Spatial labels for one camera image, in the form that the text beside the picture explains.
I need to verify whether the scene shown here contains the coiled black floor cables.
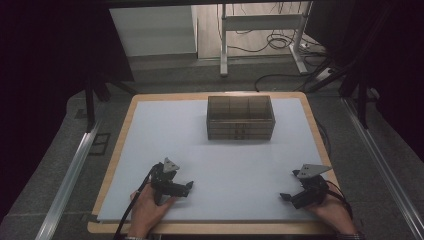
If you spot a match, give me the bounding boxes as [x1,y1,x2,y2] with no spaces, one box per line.
[229,29,296,54]

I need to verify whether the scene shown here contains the wooden table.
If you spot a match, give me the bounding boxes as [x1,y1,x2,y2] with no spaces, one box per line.
[86,91,342,236]

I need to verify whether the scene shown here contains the white power strip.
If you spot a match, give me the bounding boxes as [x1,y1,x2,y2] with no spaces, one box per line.
[312,66,336,83]

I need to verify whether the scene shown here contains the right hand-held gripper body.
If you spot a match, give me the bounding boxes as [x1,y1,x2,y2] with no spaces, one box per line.
[289,163,333,210]

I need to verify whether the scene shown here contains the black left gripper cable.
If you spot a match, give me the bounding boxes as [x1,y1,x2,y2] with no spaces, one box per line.
[112,163,160,240]

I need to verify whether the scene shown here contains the person's right hand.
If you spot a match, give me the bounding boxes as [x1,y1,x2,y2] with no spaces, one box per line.
[304,183,358,236]

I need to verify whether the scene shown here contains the black stand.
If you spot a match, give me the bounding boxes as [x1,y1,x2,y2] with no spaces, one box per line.
[339,64,381,130]
[83,74,138,134]

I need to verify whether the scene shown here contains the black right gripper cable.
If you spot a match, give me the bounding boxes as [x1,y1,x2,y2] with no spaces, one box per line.
[325,180,354,222]

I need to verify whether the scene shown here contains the person's left hand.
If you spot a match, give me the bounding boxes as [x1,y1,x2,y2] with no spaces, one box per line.
[127,188,177,238]

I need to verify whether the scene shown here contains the white metal desk frame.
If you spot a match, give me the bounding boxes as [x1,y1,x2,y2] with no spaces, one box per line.
[219,2,314,78]

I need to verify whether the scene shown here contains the dark wristband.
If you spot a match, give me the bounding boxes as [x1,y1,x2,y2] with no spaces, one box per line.
[335,231,365,240]

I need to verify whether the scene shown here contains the aluminium rail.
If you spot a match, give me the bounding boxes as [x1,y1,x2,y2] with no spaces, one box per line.
[34,120,103,240]
[342,96,424,240]

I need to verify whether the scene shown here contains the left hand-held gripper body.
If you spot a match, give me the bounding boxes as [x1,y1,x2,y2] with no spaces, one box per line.
[150,157,188,205]

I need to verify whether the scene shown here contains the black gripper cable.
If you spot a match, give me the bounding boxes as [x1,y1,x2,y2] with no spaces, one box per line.
[112,163,160,240]
[325,180,354,222]

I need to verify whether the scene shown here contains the black cable beside table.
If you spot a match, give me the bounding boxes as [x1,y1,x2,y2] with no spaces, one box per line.
[314,119,333,158]

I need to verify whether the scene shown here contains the long black floor cable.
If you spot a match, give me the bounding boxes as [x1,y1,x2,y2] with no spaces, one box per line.
[254,58,331,93]

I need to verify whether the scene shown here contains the black floor plate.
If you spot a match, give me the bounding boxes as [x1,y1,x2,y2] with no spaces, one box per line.
[87,132,112,157]

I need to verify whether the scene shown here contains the white table mat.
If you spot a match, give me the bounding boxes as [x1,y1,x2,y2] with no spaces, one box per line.
[96,97,330,223]

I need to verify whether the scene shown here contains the brown drawer organizer box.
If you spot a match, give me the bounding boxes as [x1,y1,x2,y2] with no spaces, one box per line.
[205,95,277,141]

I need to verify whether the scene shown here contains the white panel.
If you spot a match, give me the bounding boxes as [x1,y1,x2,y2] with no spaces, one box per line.
[109,5,198,58]

